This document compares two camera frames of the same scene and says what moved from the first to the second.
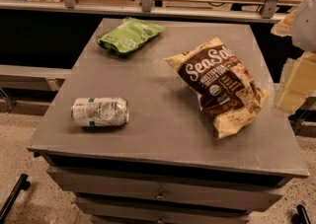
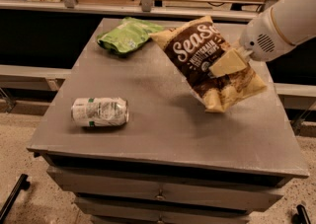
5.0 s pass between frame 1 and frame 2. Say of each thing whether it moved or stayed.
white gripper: moved
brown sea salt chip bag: moved
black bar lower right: stayed
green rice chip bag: stayed
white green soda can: stayed
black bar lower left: stayed
